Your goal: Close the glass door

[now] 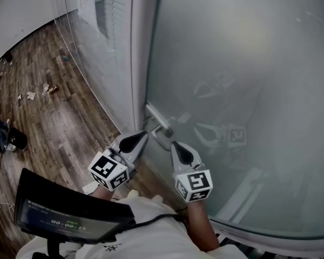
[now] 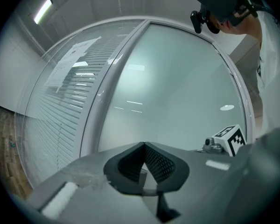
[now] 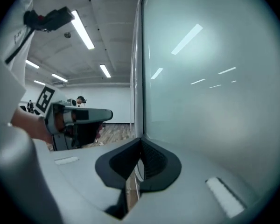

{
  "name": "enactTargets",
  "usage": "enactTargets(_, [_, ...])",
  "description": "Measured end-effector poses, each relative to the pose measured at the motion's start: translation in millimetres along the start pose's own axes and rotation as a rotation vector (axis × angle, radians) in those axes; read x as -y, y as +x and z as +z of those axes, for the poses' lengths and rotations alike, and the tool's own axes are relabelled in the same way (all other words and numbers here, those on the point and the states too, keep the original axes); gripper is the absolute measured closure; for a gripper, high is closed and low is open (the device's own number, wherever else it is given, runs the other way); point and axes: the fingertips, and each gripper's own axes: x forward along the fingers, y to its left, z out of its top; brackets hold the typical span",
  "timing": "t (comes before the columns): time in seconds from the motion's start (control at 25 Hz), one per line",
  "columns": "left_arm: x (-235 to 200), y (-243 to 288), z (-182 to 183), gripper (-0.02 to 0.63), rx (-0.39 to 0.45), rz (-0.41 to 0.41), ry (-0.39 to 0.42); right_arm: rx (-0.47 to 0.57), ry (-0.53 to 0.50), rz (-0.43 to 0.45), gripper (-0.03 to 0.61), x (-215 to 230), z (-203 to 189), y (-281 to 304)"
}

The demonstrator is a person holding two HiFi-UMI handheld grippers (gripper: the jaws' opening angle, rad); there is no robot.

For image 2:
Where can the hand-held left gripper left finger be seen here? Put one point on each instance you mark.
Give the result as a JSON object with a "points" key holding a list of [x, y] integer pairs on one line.
{"points": [[112, 171]]}

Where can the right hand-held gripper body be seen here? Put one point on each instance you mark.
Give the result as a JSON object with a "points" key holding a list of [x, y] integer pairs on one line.
{"points": [[235, 139]]}

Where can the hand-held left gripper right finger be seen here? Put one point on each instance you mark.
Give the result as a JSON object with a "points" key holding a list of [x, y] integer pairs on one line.
{"points": [[180, 171]]}

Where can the frosted glass door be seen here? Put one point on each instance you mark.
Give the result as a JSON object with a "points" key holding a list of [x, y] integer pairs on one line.
{"points": [[172, 90]]}

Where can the glass partition with blinds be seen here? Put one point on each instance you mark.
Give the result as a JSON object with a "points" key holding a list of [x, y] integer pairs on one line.
{"points": [[60, 125]]}

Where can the person's white shirt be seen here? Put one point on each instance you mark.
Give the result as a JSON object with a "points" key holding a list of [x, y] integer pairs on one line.
{"points": [[275, 78]]}

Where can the person's head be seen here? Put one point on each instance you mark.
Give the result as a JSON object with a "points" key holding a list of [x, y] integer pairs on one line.
{"points": [[247, 29]]}

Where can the white paper notice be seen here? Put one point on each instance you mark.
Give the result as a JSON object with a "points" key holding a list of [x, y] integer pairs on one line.
{"points": [[67, 62]]}

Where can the ceiling light strip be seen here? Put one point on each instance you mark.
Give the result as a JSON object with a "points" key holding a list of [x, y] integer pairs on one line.
{"points": [[43, 10]]}

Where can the black head camera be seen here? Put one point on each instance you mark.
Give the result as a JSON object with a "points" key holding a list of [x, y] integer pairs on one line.
{"points": [[197, 22]]}

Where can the black head mount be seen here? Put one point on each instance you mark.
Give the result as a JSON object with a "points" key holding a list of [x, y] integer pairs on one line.
{"points": [[245, 10]]}

